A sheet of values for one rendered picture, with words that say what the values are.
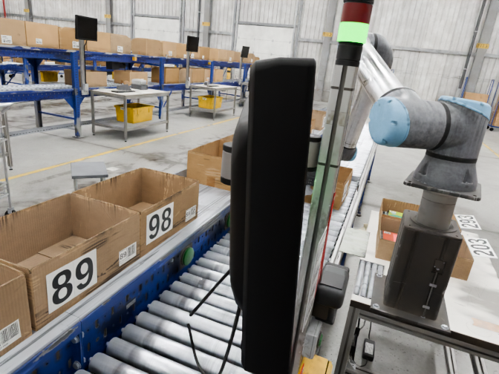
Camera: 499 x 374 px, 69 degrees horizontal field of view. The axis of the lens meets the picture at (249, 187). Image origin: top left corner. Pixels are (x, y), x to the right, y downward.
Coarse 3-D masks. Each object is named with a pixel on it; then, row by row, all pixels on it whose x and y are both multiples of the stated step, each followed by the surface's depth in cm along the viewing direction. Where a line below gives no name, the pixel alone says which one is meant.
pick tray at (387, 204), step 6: (384, 198) 215; (384, 204) 216; (390, 204) 215; (396, 204) 214; (402, 204) 213; (408, 204) 212; (414, 204) 210; (384, 210) 217; (396, 210) 215; (402, 210) 214; (414, 210) 211; (384, 216) 191; (390, 216) 189
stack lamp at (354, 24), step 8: (344, 8) 62; (352, 8) 61; (360, 8) 60; (368, 8) 61; (344, 16) 62; (352, 16) 61; (360, 16) 61; (368, 16) 62; (344, 24) 62; (352, 24) 61; (360, 24) 61; (368, 24) 62; (344, 32) 63; (352, 32) 62; (360, 32) 62; (344, 40) 63; (352, 40) 62; (360, 40) 62
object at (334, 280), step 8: (328, 264) 90; (336, 264) 90; (328, 272) 86; (336, 272) 86; (344, 272) 87; (320, 280) 84; (328, 280) 83; (336, 280) 83; (344, 280) 83; (320, 288) 82; (328, 288) 82; (336, 288) 81; (344, 288) 82; (320, 296) 82; (328, 296) 81; (336, 296) 80; (344, 296) 81; (328, 304) 82; (336, 304) 81; (328, 312) 85; (320, 320) 85; (328, 320) 85
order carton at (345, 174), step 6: (342, 168) 248; (348, 168) 246; (342, 174) 249; (348, 174) 247; (342, 180) 250; (312, 186) 219; (336, 186) 213; (342, 186) 212; (348, 186) 240; (336, 192) 214; (342, 192) 215; (306, 198) 222; (336, 198) 215; (336, 204) 216
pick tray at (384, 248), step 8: (384, 224) 188; (392, 224) 186; (376, 240) 176; (384, 240) 162; (464, 240) 170; (376, 248) 166; (384, 248) 163; (392, 248) 162; (464, 248) 168; (376, 256) 165; (384, 256) 164; (464, 256) 165; (472, 256) 155; (456, 264) 154; (464, 264) 153; (472, 264) 152; (456, 272) 155; (464, 272) 154
